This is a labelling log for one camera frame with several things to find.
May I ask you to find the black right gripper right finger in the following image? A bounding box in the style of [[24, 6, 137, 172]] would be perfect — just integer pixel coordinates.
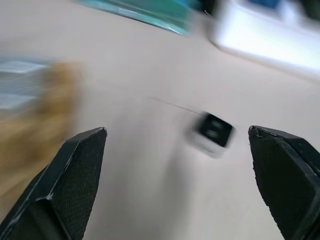
[[247, 125, 320, 240]]

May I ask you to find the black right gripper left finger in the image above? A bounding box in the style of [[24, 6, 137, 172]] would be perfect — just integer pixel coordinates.
[[0, 126, 108, 240]]

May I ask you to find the brown cardboard divider tray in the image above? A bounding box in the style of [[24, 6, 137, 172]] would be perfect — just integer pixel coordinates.
[[0, 61, 85, 198]]

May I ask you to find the white plastic box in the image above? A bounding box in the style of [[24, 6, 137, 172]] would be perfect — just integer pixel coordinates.
[[208, 0, 320, 81]]

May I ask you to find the teal green mat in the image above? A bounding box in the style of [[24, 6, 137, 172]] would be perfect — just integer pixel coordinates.
[[74, 0, 201, 37]]

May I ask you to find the small black and white camera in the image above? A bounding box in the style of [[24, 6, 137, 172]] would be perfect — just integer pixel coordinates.
[[186, 111, 237, 159]]

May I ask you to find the thin black cable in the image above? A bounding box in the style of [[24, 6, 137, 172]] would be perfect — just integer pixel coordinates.
[[147, 96, 205, 116]]

